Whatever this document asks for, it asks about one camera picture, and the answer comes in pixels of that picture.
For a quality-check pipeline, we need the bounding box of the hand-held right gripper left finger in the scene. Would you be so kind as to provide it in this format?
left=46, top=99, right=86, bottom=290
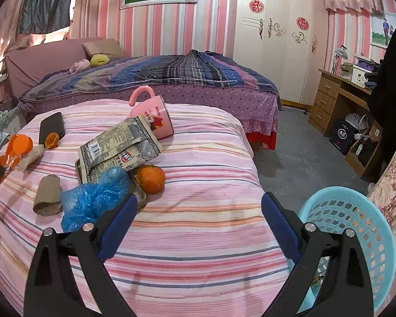
left=24, top=192, right=139, bottom=317

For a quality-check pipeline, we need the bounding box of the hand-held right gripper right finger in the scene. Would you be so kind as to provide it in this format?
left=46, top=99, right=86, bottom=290
left=261, top=192, right=375, bottom=317

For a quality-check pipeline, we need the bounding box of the brown metal tray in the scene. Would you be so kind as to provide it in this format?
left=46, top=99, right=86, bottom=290
left=75, top=158, right=149, bottom=210

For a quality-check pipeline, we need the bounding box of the blue plastic bag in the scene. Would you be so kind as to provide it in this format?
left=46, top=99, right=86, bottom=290
left=60, top=167, right=133, bottom=233

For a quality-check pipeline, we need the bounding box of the orange tangerine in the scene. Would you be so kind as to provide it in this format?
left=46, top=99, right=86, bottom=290
left=137, top=165, right=166, bottom=194

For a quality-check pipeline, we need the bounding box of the grey printed snack bag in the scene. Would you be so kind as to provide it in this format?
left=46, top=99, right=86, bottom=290
left=77, top=115, right=162, bottom=184

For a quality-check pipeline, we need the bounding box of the light blue plastic basket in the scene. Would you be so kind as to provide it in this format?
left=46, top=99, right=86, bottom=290
left=297, top=187, right=396, bottom=317

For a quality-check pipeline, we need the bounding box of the orange plastic bottle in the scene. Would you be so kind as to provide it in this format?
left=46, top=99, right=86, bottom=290
left=0, top=134, right=34, bottom=196

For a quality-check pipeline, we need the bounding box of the pink striped blanket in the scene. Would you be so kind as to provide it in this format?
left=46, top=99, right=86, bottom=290
left=0, top=99, right=293, bottom=317

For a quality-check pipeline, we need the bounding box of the black box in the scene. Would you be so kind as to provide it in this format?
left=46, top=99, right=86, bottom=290
left=329, top=119, right=359, bottom=155

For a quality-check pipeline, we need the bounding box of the cardboard box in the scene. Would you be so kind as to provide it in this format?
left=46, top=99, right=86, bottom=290
left=346, top=120, right=383, bottom=179

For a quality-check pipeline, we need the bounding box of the pink teapot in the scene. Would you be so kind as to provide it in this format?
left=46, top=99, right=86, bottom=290
left=129, top=86, right=174, bottom=141

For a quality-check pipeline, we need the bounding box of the floral pink cloth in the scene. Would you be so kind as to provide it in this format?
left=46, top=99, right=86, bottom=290
left=366, top=145, right=396, bottom=225

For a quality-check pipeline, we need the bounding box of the black phone case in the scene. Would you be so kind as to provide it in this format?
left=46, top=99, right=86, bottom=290
left=39, top=111, right=66, bottom=145

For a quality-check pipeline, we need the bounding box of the white round appliance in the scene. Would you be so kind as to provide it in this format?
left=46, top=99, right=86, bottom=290
left=345, top=113, right=370, bottom=133

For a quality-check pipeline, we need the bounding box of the wooden desk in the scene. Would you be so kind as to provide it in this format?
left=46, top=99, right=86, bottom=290
left=308, top=69, right=380, bottom=137

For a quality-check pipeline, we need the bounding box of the purple dotted bed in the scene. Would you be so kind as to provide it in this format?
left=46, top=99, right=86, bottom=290
left=18, top=49, right=282, bottom=151

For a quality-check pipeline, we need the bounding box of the green fabric item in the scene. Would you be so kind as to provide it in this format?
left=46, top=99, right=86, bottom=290
left=0, top=107, right=22, bottom=128

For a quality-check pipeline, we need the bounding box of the pink plush toy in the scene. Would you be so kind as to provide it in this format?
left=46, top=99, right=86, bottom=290
left=69, top=59, right=91, bottom=75

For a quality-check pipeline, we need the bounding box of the yellow-green plush toy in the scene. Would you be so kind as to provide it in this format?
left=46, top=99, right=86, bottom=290
left=90, top=53, right=111, bottom=67

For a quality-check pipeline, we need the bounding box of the plaid blanket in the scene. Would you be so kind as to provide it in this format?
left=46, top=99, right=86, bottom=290
left=18, top=49, right=282, bottom=113

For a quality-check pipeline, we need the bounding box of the black hanging coat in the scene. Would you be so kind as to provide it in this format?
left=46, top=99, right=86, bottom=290
left=370, top=10, right=396, bottom=166

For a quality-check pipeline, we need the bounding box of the white wardrobe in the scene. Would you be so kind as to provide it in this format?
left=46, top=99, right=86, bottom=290
left=233, top=0, right=329, bottom=106

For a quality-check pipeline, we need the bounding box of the white box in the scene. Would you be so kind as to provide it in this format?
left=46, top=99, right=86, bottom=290
left=340, top=62, right=370, bottom=86

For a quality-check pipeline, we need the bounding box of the beige pillow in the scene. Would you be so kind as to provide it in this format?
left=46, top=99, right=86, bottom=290
left=82, top=38, right=126, bottom=59

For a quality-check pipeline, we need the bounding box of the pink covered sofa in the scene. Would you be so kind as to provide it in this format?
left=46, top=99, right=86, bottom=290
left=5, top=37, right=103, bottom=98

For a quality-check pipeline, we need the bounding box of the purple box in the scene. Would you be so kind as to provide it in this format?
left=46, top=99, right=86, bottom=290
left=356, top=57, right=381, bottom=71

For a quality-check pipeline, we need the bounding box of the desk lamp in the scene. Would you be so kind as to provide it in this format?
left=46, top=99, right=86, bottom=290
left=331, top=44, right=348, bottom=73

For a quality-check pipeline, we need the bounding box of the grey curtain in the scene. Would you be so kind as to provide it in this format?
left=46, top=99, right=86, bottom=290
left=17, top=0, right=75, bottom=35

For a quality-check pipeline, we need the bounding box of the pink sheer curtain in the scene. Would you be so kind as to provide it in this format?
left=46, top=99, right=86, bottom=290
left=0, top=0, right=75, bottom=73

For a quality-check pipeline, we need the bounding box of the small framed wall photo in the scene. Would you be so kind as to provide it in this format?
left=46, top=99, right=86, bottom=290
left=370, top=12, right=396, bottom=47

